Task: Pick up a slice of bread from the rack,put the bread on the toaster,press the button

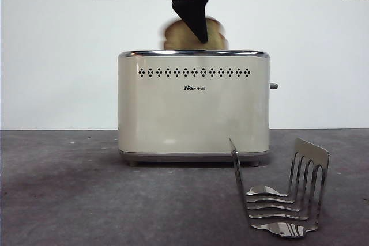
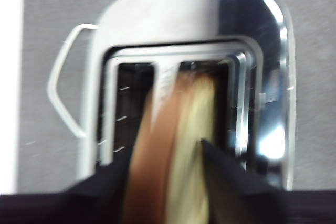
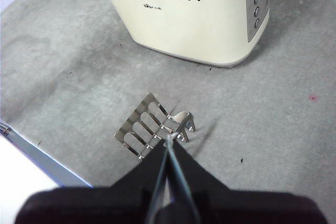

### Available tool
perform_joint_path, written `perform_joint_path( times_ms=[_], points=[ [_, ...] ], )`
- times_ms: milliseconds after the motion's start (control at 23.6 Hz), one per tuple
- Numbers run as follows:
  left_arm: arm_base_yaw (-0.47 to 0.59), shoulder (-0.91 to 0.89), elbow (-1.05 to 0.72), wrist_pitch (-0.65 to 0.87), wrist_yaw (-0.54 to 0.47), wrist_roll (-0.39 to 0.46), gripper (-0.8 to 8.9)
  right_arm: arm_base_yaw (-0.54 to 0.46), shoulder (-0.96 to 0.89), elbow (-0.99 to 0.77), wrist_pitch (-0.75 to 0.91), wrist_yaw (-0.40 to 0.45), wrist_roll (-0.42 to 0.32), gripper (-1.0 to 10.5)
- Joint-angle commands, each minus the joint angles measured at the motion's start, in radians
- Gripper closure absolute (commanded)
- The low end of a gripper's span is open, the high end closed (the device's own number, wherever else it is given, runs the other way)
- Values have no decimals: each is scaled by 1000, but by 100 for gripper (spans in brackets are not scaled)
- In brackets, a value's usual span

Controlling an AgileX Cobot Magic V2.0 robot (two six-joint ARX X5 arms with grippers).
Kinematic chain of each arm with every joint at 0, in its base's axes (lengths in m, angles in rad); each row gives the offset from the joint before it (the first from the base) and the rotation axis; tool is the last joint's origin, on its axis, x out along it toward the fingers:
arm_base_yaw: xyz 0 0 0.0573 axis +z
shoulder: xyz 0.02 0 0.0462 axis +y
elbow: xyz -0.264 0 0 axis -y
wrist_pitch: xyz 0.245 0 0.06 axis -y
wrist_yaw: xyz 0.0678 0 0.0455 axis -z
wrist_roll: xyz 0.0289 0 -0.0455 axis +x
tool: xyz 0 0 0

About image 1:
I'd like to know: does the shiny steel toast rack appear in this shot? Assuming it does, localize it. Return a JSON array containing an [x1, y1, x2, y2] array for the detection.
[[229, 138, 330, 240]]

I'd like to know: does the cream two-slot toaster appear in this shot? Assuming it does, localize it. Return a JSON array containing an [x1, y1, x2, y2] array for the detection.
[[117, 50, 272, 168]]

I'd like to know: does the brown crusted bread slice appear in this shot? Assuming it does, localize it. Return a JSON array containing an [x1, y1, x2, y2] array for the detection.
[[159, 17, 230, 51]]

